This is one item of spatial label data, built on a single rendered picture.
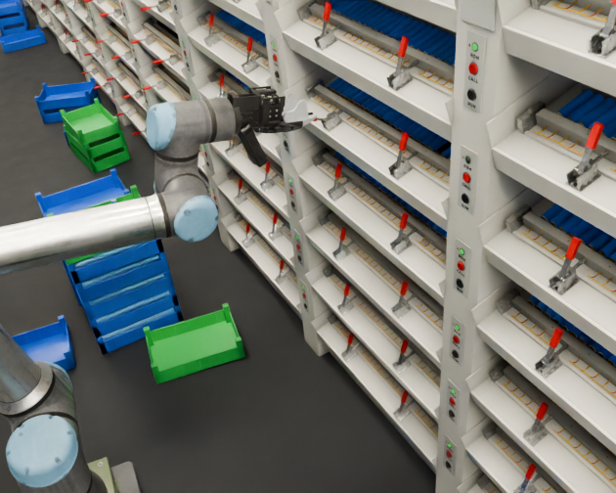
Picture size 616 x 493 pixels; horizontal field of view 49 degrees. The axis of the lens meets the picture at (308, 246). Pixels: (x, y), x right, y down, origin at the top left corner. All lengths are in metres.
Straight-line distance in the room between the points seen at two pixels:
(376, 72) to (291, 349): 1.19
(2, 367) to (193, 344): 0.87
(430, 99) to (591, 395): 0.58
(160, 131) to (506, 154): 0.66
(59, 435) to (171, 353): 0.79
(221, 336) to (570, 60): 1.70
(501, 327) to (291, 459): 0.89
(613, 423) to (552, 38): 0.62
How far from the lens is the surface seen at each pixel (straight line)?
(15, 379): 1.70
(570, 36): 0.98
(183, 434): 2.14
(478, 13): 1.06
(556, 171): 1.05
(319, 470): 1.99
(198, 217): 1.31
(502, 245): 1.22
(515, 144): 1.11
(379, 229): 1.57
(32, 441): 1.68
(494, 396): 1.48
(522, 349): 1.31
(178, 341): 2.40
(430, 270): 1.45
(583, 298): 1.13
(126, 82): 3.60
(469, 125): 1.14
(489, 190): 1.16
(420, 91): 1.27
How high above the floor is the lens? 1.64
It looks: 37 degrees down
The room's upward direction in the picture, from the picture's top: 6 degrees counter-clockwise
